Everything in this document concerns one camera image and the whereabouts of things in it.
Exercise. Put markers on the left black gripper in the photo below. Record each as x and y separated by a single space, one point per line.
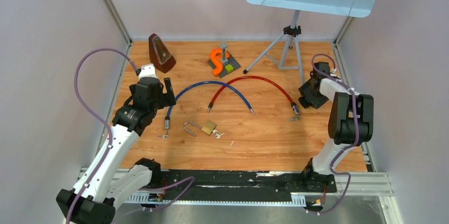
166 98

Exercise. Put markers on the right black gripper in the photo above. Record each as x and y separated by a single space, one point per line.
315 101

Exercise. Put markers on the red lock silver keys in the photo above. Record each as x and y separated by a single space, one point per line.
295 118

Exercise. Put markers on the small silver key bunch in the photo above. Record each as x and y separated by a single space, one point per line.
164 136

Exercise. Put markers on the brass padlock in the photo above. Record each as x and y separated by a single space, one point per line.
208 128

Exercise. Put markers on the padlock silver keys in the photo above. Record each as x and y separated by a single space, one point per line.
219 134

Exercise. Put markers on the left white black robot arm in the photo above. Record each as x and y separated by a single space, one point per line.
95 197

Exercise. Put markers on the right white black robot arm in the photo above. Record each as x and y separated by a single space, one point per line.
350 124

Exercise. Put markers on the brown wooden metronome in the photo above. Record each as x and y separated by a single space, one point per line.
159 55

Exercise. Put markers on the orange S block toy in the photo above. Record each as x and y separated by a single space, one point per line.
222 62

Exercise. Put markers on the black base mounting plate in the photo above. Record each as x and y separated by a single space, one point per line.
240 186

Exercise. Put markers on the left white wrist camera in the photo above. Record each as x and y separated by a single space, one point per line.
148 70

